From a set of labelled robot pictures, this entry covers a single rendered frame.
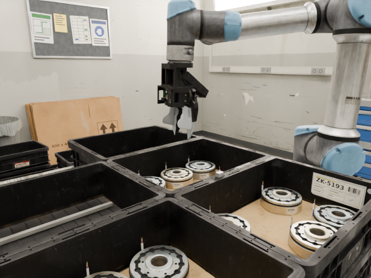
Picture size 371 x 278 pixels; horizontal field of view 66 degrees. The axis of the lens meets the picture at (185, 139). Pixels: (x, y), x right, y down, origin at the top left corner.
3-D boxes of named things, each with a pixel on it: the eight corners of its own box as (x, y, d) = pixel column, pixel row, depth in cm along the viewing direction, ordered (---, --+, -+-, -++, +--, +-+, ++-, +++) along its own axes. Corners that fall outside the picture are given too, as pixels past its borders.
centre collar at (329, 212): (329, 208, 68) (330, 206, 68) (353, 215, 65) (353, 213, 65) (323, 216, 65) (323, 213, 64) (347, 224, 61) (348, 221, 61)
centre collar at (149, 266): (162, 250, 53) (162, 247, 52) (179, 264, 49) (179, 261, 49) (139, 262, 50) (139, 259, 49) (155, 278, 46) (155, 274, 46)
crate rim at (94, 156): (155, 129, 129) (155, 124, 128) (202, 143, 107) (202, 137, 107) (66, 146, 103) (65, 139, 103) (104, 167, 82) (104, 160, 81)
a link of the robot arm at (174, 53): (181, 46, 81) (201, 46, 76) (181, 63, 83) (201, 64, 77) (160, 45, 76) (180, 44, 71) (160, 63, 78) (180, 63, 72)
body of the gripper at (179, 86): (156, 106, 80) (157, 62, 77) (179, 103, 86) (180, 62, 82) (174, 110, 75) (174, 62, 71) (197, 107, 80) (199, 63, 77)
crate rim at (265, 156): (202, 143, 107) (202, 137, 107) (273, 162, 86) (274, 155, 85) (104, 167, 82) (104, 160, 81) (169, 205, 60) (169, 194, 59)
